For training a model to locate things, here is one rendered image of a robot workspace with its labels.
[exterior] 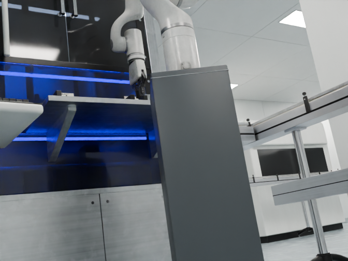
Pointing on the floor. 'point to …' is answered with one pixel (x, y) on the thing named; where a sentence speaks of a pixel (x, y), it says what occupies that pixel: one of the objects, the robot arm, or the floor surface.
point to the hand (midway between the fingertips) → (140, 92)
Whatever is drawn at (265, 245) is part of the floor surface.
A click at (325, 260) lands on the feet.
